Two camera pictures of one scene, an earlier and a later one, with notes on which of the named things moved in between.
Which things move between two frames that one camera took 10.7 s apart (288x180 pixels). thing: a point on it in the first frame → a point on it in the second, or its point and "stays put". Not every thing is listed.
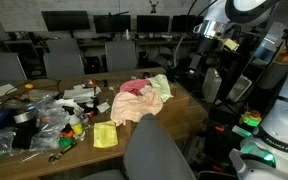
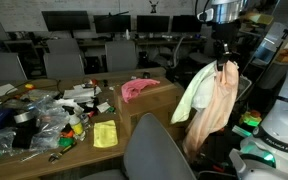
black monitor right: x=153 y=24 stays put
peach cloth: x=129 y=108 → x=215 y=109
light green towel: x=160 y=81 → x=199 y=93
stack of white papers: x=80 y=94 stays put
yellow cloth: x=105 y=134 stays put
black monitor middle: x=112 y=23 stays put
